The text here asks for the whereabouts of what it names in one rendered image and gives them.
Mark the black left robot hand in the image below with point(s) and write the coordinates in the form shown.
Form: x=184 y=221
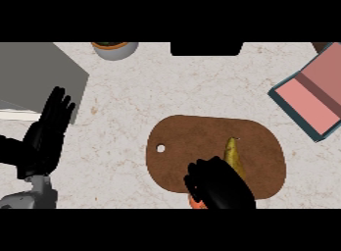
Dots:
x=43 y=137

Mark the yellow squash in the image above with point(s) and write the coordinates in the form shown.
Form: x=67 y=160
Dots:
x=234 y=153

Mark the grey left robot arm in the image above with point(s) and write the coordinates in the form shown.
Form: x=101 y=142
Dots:
x=34 y=194

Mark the grey plant pot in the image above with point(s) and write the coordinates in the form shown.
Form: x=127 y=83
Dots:
x=114 y=50

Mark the pink and teal cardboard box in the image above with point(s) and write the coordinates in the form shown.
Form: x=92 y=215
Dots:
x=318 y=94

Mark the grey flat appliance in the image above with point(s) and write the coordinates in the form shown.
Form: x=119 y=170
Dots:
x=24 y=78

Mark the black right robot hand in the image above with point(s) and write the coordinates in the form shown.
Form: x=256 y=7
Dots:
x=222 y=186

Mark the orange vegetable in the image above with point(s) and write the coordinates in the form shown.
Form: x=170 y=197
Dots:
x=197 y=203

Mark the brown wooden cutting board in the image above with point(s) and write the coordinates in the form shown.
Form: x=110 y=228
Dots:
x=197 y=143

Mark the black rectangular object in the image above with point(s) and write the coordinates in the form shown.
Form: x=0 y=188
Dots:
x=207 y=49

